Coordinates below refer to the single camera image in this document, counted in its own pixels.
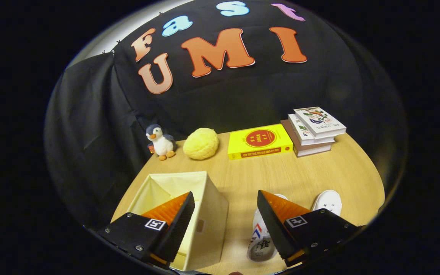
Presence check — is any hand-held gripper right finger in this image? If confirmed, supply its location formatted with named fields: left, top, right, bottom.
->
left=257, top=190, right=360, bottom=267

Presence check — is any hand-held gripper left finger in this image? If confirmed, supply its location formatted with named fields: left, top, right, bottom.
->
left=97, top=191, right=196, bottom=270

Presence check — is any brown cover book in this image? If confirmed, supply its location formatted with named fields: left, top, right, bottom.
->
left=280, top=120, right=333, bottom=157

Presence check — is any penguin plush toy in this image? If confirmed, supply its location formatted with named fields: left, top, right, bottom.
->
left=146, top=123, right=177, bottom=161

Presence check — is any cream fabric storage box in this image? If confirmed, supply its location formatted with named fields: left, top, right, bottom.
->
left=126, top=171, right=229, bottom=272

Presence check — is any yellow fuzzy round plush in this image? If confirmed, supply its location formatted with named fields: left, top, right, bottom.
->
left=183, top=128, right=219, bottom=160

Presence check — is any yellow book with red label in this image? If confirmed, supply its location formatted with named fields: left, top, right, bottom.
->
left=228, top=123, right=294, bottom=160

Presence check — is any white floral cover book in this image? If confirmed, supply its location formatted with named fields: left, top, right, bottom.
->
left=294, top=107, right=347, bottom=138
left=288, top=113, right=336, bottom=146

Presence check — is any white canvas shoe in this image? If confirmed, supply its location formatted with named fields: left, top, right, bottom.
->
left=247, top=194, right=287, bottom=262
left=312, top=190, right=343, bottom=217

